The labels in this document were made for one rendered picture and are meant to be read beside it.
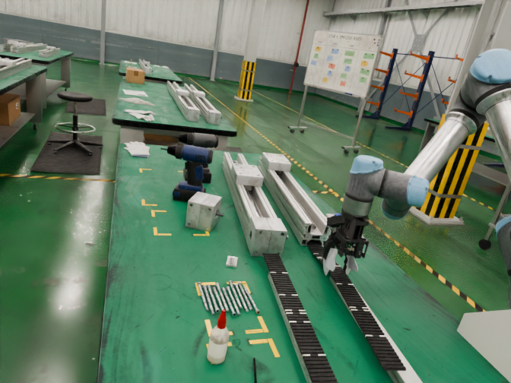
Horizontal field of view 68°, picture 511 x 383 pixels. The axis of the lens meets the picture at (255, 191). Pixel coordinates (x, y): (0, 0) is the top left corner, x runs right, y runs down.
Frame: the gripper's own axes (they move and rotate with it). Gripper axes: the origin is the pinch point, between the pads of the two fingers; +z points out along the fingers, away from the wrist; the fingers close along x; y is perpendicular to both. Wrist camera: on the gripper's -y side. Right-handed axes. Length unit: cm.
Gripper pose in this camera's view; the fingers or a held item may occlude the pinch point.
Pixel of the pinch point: (335, 270)
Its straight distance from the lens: 117.0
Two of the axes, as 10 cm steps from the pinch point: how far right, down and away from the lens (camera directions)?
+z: -1.5, 9.3, 3.4
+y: 1.9, 3.6, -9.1
